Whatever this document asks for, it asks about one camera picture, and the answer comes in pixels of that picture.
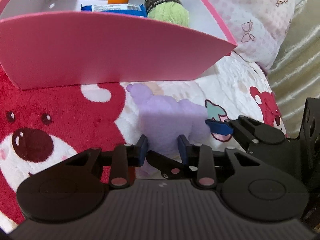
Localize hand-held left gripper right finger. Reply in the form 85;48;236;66
177;135;267;188

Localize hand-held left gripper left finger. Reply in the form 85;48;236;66
57;134;149;189

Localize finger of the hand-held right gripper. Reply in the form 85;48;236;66
146;150;198;180
205;115;288;146

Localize purple plush toy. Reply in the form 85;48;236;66
126;82;213;178

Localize pink cardboard box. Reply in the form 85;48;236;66
0;0;238;90

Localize blue wipes packet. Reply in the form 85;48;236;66
80;2;147;18

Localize printed bear blanket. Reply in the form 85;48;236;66
0;50;290;233

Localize beige satin cloth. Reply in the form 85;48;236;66
267;0;320;140

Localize pink checked pillow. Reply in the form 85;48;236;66
191;0;295;72

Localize green yarn ball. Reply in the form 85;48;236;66
143;0;190;27

